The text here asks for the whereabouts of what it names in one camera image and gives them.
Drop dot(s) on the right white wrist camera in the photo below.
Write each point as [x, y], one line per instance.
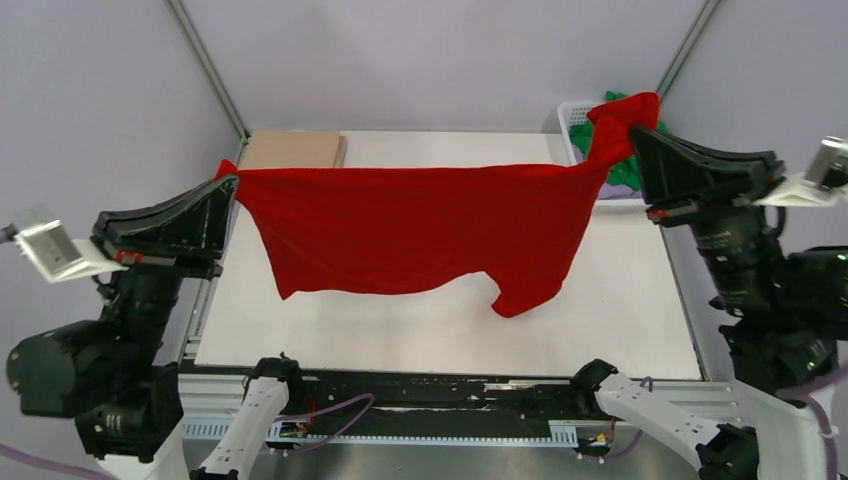
[824, 184]

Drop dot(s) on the white plastic basket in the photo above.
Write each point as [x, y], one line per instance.
[570, 114]

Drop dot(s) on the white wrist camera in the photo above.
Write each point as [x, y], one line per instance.
[42, 239]
[824, 184]

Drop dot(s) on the aluminium frame post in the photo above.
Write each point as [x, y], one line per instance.
[194, 41]
[688, 45]

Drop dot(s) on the right aluminium frame post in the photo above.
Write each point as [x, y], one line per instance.
[688, 45]

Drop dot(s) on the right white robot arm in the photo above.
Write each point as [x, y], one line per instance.
[789, 310]

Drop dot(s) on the green t shirt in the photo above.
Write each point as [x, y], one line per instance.
[603, 136]

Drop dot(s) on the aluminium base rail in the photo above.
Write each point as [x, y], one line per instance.
[210, 393]

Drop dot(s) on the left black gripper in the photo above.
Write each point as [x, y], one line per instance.
[181, 231]

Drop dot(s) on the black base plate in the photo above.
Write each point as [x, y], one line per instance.
[364, 418]

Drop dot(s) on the left aluminium frame post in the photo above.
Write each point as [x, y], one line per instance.
[194, 41]

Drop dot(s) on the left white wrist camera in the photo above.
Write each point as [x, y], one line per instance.
[42, 239]

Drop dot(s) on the folded beige t shirt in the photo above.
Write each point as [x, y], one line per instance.
[272, 149]

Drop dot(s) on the red t shirt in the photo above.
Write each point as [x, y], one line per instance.
[397, 231]

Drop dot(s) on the lilac t shirt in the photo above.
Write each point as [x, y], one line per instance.
[618, 192]

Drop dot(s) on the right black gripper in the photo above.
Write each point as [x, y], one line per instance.
[681, 176]

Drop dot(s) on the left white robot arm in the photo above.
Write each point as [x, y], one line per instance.
[102, 373]

